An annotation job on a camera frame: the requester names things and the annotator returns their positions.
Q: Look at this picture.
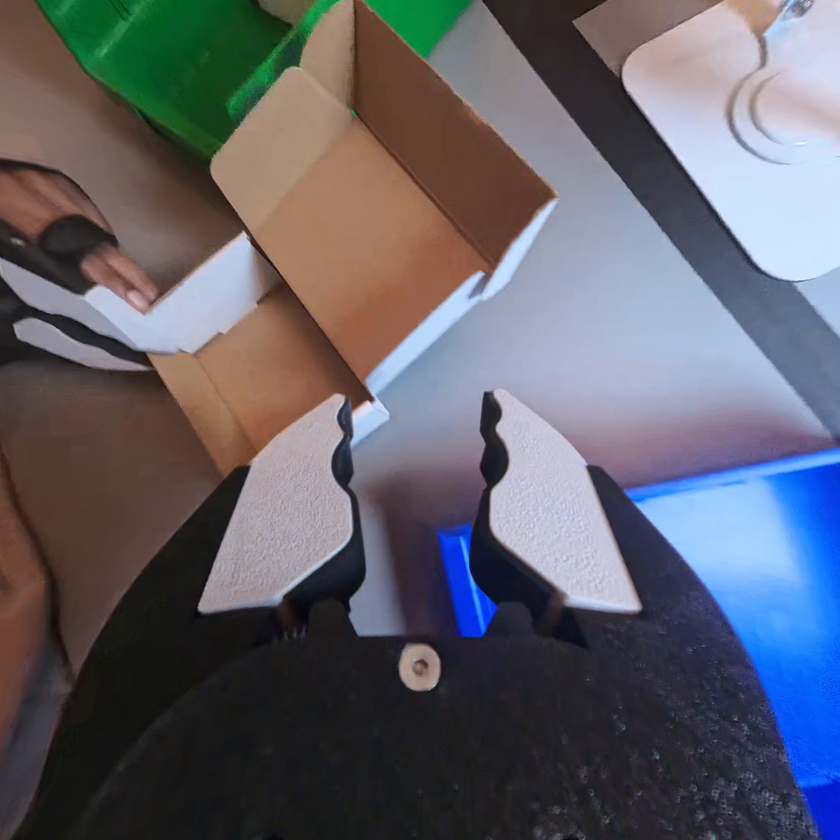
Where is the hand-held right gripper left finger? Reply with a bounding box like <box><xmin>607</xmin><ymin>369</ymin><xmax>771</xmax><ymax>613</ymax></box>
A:
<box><xmin>197</xmin><ymin>392</ymin><xmax>367</xmax><ymax>624</ymax></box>

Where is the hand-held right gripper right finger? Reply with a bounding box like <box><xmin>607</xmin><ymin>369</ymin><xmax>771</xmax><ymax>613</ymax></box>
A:
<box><xmin>469</xmin><ymin>387</ymin><xmax>644</xmax><ymax>634</ymax></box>

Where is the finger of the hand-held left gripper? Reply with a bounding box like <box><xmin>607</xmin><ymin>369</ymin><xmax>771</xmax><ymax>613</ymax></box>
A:
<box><xmin>13</xmin><ymin>319</ymin><xmax>154</xmax><ymax>373</ymax></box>
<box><xmin>0</xmin><ymin>259</ymin><xmax>147</xmax><ymax>351</ymax></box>

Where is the blue plastic bin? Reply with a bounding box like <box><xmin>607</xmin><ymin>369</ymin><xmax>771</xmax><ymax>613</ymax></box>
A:
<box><xmin>437</xmin><ymin>448</ymin><xmax>840</xmax><ymax>840</ymax></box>

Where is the green plastic bin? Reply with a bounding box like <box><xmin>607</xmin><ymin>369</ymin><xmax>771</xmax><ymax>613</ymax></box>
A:
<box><xmin>33</xmin><ymin>0</ymin><xmax>475</xmax><ymax>161</ymax></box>

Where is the white cardboard box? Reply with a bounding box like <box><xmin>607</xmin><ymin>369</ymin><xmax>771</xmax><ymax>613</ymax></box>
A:
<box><xmin>84</xmin><ymin>0</ymin><xmax>560</xmax><ymax>476</ymax></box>

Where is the person's left hand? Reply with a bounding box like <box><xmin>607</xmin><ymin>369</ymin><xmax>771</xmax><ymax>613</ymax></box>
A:
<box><xmin>0</xmin><ymin>167</ymin><xmax>162</xmax><ymax>313</ymax></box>

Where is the white metal stand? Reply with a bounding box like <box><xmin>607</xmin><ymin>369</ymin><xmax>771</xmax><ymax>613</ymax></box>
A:
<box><xmin>621</xmin><ymin>0</ymin><xmax>840</xmax><ymax>283</ymax></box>

